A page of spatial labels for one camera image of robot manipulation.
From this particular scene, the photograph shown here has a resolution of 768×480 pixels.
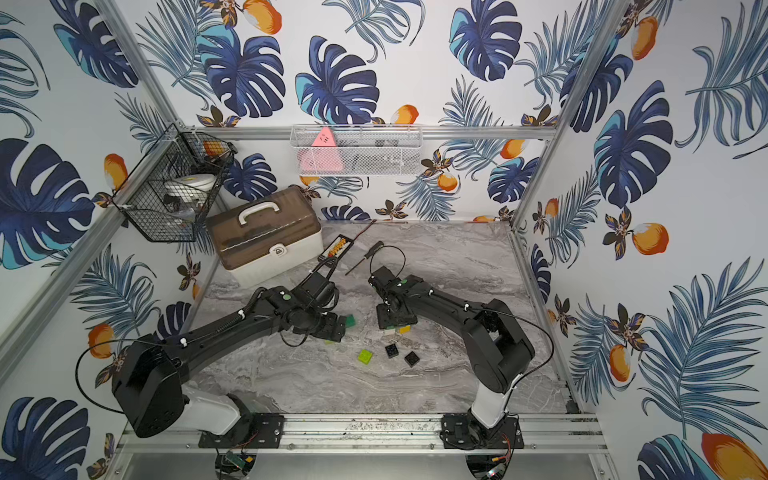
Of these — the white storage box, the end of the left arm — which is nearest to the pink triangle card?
the white storage box

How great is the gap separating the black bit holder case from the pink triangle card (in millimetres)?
310

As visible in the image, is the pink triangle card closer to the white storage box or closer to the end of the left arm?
the white storage box

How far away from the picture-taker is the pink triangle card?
902mm

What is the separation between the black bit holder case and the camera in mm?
1111

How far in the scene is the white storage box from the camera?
0.92 m
